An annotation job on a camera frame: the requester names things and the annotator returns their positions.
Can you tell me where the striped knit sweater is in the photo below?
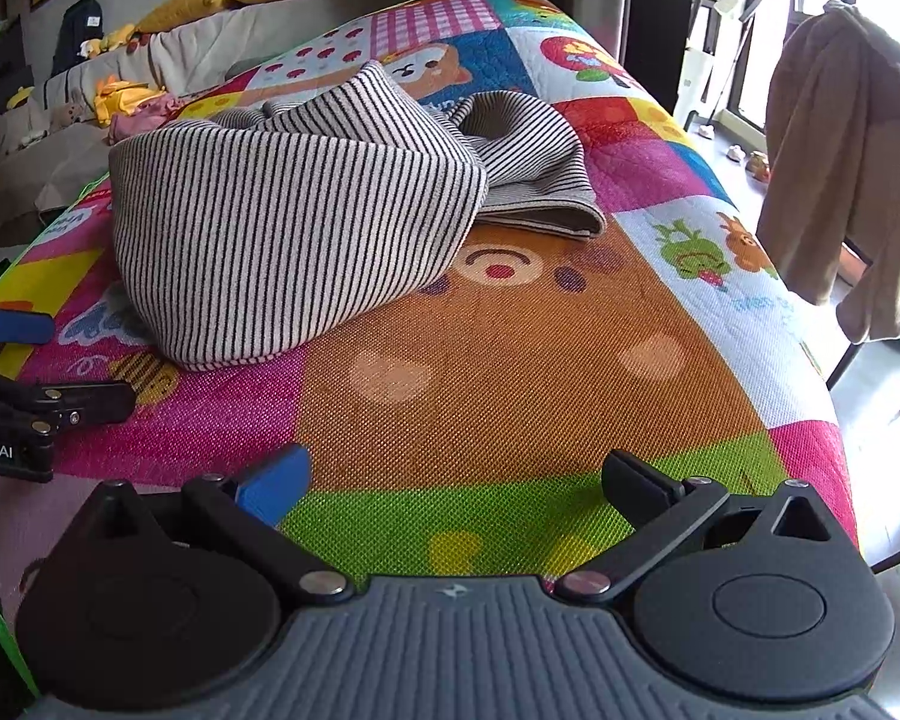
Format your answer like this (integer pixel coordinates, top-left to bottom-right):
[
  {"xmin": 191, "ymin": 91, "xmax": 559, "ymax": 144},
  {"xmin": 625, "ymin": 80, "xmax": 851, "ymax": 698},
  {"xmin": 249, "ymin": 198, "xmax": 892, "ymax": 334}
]
[{"xmin": 109, "ymin": 62, "xmax": 606, "ymax": 371}]

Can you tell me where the beige covered sofa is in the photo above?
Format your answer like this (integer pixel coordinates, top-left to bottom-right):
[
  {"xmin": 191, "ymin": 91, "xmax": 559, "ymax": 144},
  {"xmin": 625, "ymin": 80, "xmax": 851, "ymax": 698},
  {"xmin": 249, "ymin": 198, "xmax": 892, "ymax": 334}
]
[{"xmin": 0, "ymin": 0, "xmax": 392, "ymax": 242}]

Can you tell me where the colourful cartoon play mat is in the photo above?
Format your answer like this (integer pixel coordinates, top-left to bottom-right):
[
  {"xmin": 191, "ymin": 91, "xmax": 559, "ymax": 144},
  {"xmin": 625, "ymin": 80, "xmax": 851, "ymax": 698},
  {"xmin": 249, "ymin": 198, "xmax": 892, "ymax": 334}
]
[{"xmin": 0, "ymin": 0, "xmax": 855, "ymax": 608}]

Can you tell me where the pink cloth on sofa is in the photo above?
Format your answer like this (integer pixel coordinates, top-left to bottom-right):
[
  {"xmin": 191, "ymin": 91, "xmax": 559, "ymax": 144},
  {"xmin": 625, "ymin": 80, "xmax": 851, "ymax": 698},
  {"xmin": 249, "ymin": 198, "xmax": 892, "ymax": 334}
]
[{"xmin": 107, "ymin": 93, "xmax": 183, "ymax": 145}]

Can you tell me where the yellow cloth on sofa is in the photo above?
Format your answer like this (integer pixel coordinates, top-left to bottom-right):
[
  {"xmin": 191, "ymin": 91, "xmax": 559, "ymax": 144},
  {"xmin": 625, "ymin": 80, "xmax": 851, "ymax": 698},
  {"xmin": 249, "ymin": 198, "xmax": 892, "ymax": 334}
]
[{"xmin": 94, "ymin": 75, "xmax": 164, "ymax": 127}]

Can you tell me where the black metal chair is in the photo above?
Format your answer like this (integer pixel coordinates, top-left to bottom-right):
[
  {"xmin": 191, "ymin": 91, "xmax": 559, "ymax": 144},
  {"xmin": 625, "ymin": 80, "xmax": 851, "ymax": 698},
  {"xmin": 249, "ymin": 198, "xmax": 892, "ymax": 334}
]
[{"xmin": 824, "ymin": 239, "xmax": 900, "ymax": 415}]

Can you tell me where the dark blue backpack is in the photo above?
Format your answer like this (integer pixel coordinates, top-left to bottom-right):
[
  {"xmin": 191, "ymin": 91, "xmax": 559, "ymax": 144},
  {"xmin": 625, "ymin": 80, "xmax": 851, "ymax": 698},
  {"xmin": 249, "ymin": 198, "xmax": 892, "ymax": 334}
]
[{"xmin": 52, "ymin": 0, "xmax": 103, "ymax": 75}]

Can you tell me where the yellow cushion left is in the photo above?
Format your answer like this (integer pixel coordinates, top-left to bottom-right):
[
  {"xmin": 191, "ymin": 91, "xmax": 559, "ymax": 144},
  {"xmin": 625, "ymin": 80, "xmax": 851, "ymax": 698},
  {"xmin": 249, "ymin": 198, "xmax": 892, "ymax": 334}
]
[{"xmin": 136, "ymin": 0, "xmax": 229, "ymax": 34}]

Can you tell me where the brown blanket on chair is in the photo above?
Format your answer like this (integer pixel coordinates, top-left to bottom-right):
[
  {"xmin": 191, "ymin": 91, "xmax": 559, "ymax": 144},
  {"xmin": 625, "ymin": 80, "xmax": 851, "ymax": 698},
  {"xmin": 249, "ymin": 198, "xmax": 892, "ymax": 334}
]
[{"xmin": 758, "ymin": 5, "xmax": 900, "ymax": 343}]

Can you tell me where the white exercise machine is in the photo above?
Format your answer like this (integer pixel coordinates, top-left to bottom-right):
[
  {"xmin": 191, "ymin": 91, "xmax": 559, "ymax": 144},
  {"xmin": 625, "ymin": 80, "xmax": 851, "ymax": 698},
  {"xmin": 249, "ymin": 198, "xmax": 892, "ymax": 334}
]
[{"xmin": 673, "ymin": 0, "xmax": 751, "ymax": 132}]

